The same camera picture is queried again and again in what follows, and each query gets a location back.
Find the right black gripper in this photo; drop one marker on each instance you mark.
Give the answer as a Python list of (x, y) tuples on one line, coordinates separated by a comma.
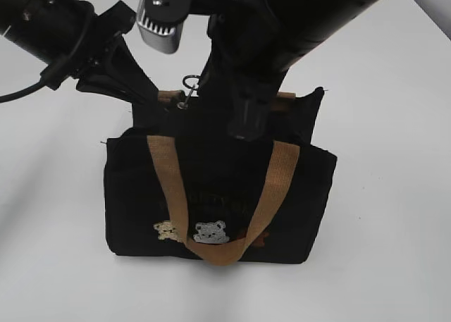
[(243, 66)]

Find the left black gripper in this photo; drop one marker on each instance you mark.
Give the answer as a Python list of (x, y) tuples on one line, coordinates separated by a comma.
[(124, 80)]

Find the metal zipper pull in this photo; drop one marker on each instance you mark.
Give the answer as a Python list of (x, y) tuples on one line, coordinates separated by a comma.
[(191, 83)]

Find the black canvas tote bag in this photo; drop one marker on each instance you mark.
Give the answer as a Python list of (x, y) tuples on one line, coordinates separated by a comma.
[(192, 191)]

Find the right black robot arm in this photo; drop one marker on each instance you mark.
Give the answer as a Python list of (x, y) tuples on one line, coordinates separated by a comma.
[(312, 22)]

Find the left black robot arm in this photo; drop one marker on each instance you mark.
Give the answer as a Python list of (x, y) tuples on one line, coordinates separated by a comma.
[(44, 29)]

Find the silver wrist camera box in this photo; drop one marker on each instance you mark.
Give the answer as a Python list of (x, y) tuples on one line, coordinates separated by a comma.
[(161, 22)]

